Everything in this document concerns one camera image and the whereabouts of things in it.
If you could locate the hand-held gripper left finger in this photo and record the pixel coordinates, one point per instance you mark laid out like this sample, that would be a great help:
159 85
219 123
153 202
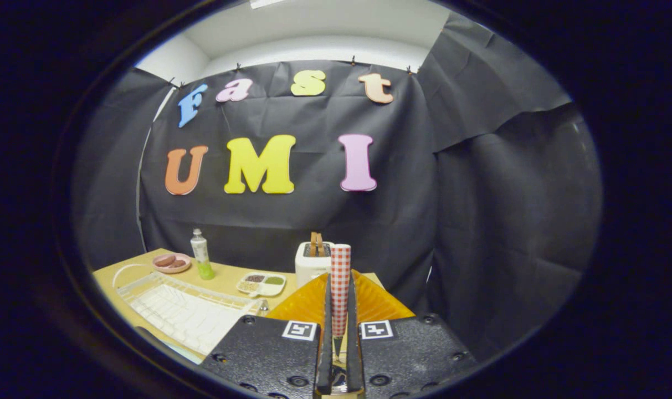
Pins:
263 354

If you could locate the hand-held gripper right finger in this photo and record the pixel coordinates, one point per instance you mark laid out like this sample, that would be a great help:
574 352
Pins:
408 354

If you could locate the pink dish with food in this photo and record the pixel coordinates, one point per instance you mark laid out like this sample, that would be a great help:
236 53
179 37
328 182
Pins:
171 262

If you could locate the white divided tray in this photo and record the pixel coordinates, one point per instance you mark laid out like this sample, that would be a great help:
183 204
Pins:
261 284

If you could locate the cream toaster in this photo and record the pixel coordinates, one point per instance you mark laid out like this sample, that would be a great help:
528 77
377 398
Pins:
309 269

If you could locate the clear bottle with green liquid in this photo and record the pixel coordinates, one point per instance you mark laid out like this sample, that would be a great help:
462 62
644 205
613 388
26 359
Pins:
201 255

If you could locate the brown bread slice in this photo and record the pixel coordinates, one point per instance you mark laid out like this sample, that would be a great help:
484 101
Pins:
316 244

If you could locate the black backdrop cloth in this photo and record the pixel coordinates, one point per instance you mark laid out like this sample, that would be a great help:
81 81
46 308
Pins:
424 194

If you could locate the ceiling light panel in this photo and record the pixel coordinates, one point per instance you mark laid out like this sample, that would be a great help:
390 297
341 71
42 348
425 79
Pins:
266 3

